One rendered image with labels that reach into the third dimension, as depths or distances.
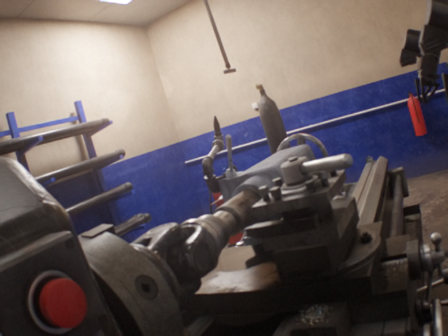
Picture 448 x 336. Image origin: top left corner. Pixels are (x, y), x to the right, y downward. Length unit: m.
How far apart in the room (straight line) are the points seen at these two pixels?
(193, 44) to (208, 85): 0.69
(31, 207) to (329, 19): 4.92
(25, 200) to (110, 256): 0.28
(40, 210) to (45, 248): 0.05
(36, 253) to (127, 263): 0.32
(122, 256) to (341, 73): 4.62
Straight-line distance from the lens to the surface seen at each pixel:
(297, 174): 0.77
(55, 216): 0.25
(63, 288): 0.20
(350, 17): 5.02
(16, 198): 0.26
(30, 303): 0.20
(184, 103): 5.89
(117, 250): 0.53
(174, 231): 0.69
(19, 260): 0.20
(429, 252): 0.92
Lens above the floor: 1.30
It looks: 5 degrees down
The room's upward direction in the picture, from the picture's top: 18 degrees counter-clockwise
